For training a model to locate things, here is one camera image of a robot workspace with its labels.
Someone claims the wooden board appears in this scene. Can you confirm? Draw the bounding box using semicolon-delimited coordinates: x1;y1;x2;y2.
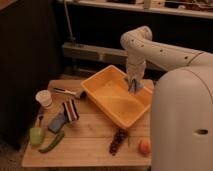
21;79;155;168

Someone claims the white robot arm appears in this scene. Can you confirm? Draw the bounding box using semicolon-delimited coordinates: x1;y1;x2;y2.
120;26;213;171

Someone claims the orange toy fruit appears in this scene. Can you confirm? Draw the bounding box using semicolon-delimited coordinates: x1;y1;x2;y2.
139;139;151;155

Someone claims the black spoon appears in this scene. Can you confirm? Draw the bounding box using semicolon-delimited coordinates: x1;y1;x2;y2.
38;115;44;127

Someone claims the grey towel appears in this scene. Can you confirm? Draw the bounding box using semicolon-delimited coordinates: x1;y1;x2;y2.
128;79;143;93

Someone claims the dark grape bunch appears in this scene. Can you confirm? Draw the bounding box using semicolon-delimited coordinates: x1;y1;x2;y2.
109;129;128;155

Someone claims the striped brown white cloth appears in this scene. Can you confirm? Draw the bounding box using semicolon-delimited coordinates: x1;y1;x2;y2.
63;99;79;122

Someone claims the green chili pepper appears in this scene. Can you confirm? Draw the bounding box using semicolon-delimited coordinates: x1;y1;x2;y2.
38;130;65;153

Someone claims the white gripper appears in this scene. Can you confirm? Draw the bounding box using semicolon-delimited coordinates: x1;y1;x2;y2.
126;60;146;83

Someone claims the yellow plastic tray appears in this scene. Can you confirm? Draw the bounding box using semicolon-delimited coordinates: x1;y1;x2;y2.
81;65;152;129

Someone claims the upper wooden shelf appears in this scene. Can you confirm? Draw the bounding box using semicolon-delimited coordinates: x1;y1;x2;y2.
57;0;213;19

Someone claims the long metal shelf rail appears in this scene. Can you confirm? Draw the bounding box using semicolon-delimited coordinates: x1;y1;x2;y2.
62;42;127;67

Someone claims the blue grey sponge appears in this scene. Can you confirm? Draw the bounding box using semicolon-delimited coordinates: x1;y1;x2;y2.
48;113;67;133

